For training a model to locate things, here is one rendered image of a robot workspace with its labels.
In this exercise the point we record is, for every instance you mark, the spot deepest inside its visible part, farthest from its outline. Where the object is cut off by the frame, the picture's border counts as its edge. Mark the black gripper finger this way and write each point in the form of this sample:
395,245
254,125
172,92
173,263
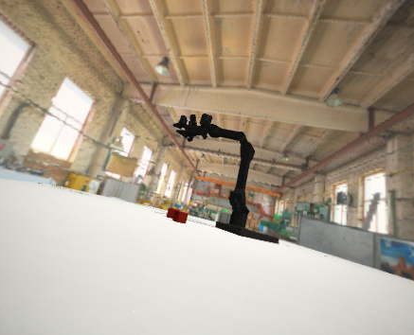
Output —
177,125
182,132

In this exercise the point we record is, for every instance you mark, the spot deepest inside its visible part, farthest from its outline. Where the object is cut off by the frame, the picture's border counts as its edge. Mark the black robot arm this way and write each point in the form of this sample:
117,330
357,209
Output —
237,196

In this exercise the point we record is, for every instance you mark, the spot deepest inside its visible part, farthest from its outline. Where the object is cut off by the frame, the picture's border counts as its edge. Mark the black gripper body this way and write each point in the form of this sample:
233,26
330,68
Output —
190,129

